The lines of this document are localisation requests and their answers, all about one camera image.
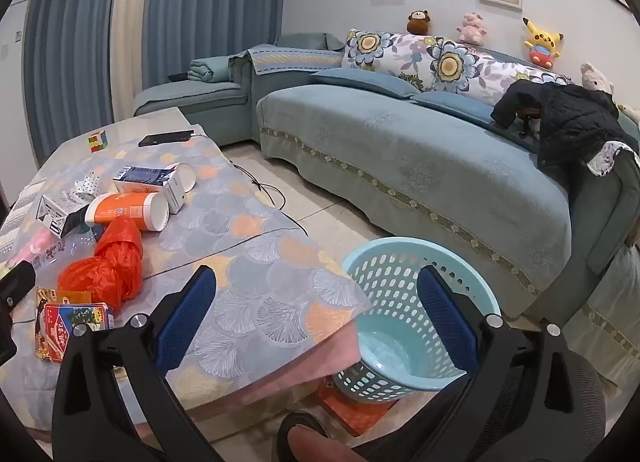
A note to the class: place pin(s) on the yellow printed snack packet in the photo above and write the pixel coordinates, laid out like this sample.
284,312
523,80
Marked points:
47,342

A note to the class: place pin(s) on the orange flat box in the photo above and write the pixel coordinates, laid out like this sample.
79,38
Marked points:
355,414

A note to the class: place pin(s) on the black smartphone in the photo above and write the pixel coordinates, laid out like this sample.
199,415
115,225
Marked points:
165,138

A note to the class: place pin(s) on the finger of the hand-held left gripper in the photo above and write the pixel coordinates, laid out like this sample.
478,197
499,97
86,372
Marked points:
15,284

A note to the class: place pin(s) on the folded blue blanket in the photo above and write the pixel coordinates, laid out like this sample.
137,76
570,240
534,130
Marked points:
210,69

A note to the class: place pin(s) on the red and white paper cup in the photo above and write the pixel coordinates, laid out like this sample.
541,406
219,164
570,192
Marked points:
184,177

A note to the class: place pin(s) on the white standing air conditioner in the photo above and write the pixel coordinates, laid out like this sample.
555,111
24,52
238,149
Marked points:
15,92

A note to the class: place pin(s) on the blue sofa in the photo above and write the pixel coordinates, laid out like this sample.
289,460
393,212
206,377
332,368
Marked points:
400,167

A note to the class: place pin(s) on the brown monkey plush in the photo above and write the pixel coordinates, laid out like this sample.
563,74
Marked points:
418,23

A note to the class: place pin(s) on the blue patterned armrest cover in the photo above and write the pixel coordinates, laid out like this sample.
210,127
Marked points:
295,59

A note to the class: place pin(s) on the colourful puzzle cube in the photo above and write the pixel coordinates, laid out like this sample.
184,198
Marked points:
98,141

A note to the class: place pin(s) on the light blue plastic basket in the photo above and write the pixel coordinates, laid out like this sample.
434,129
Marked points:
395,357

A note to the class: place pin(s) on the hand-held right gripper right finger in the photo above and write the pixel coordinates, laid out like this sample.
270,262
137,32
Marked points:
445,322

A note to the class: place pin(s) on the black remote control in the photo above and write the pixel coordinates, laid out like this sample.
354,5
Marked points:
177,77

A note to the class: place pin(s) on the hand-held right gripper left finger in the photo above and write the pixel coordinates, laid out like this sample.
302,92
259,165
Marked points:
185,314

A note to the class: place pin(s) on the white box with black print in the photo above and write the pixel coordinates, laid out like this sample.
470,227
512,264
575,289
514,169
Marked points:
50,214

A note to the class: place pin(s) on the orange plastic bag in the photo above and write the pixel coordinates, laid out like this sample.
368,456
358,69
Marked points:
107,267

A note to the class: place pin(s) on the person's leg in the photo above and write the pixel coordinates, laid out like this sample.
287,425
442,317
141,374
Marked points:
315,447

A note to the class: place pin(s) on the red snack packet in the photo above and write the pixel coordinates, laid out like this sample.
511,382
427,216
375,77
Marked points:
75,317

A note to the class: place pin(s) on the pink pig plush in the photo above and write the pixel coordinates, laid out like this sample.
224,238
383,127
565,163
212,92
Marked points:
471,29

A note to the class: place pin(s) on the black mesh chair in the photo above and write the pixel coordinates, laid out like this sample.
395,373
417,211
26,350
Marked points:
592,392

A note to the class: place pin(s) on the white bear plush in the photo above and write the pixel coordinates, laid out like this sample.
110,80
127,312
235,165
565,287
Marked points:
597,76

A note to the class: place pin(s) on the blue cushion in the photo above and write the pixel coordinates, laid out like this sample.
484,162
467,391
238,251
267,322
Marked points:
455,104
360,81

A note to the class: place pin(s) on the orange and white paper canister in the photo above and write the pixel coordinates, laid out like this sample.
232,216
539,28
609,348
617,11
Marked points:
120,208

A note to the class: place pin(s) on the floral pillow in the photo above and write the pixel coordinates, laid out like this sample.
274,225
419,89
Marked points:
380,54
520,74
452,67

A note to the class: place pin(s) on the blue and white carton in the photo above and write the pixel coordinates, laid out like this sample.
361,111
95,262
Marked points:
145,179

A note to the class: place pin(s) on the black quilted jacket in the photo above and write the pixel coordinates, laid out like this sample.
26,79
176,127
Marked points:
575,117

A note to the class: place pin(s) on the yellow plush toy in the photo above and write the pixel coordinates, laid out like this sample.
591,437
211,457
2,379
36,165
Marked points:
542,44

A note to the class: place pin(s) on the cream curtain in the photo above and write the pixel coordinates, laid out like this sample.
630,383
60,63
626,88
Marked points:
132,27

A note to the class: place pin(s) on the pink packet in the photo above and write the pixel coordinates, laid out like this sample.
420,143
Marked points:
32,247

